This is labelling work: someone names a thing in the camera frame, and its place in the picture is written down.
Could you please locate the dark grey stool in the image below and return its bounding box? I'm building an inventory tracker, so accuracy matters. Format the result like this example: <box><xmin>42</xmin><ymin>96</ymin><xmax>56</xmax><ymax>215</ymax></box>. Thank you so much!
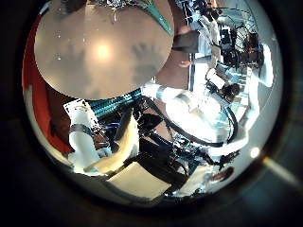
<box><xmin>172</xmin><ymin>29</ymin><xmax>202</xmax><ymax>54</ymax></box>

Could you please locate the orange sofa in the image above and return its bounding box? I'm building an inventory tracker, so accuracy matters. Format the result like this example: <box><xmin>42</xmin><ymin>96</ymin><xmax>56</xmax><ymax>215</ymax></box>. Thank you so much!
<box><xmin>21</xmin><ymin>15</ymin><xmax>74</xmax><ymax>156</ymax></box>

